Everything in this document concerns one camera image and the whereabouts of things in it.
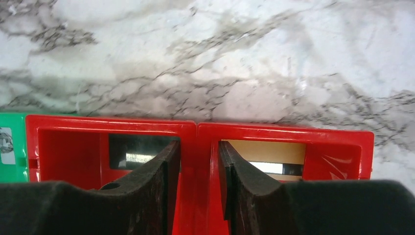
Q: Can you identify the silver card in green bin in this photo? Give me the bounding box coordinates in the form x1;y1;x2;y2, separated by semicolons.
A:
0;127;16;165

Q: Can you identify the red plastic bin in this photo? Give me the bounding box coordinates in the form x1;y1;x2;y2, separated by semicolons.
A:
197;122;374;235
25;115;209;235

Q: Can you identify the gold card in red bin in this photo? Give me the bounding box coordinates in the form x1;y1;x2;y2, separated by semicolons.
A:
228;140;306;181

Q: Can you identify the black card in red bin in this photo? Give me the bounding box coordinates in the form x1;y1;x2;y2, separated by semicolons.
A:
109;134;180;170

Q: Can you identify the green plastic bin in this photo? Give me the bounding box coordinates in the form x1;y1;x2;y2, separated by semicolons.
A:
0;113;29;183

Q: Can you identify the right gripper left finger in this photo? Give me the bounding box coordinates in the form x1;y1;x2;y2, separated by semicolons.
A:
0;141;181;235

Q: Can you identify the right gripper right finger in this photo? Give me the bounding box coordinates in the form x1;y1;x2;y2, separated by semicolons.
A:
218;141;415;235

